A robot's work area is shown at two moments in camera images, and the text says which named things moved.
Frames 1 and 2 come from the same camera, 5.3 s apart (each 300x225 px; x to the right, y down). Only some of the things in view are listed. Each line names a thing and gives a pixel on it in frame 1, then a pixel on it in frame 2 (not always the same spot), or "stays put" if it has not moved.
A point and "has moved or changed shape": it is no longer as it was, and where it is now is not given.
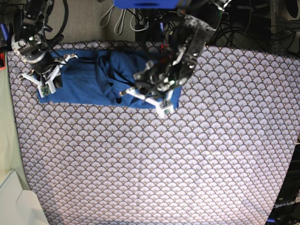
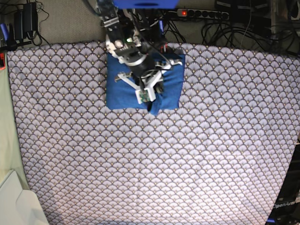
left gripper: [41, 61] -> [138, 64]
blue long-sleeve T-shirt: [97, 77] has moved or changed shape
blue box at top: [146, 4] stays put
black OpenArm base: [286, 209] stays put
